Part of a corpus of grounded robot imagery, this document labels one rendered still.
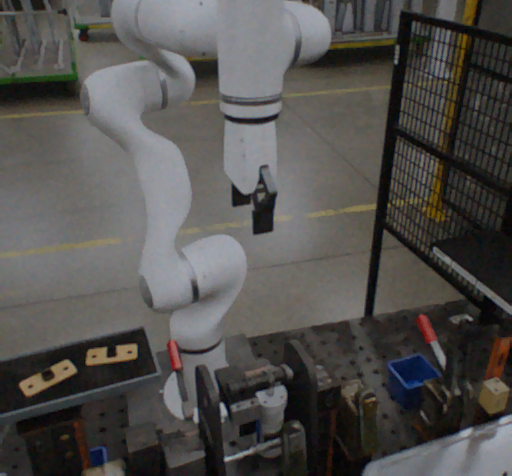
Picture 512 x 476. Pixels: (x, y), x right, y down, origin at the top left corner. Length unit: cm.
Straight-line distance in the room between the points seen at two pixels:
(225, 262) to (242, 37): 57
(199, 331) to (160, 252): 22
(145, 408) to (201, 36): 91
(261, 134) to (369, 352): 110
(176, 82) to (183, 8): 30
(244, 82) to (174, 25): 17
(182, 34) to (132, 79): 29
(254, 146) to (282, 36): 14
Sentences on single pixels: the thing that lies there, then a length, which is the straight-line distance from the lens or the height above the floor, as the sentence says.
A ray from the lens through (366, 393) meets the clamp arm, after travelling 103.
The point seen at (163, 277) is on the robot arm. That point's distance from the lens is 111.
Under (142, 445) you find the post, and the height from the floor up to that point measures 110.
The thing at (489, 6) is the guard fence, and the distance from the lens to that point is 352.
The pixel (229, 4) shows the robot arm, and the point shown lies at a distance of 70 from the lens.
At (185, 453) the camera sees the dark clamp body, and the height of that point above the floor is 108.
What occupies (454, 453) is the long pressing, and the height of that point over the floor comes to 100.
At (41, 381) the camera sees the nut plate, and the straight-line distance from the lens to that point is 102.
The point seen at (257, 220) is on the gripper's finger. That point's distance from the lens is 78.
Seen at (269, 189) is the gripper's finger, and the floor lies 152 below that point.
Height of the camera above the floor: 184
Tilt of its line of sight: 29 degrees down
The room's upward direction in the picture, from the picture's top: straight up
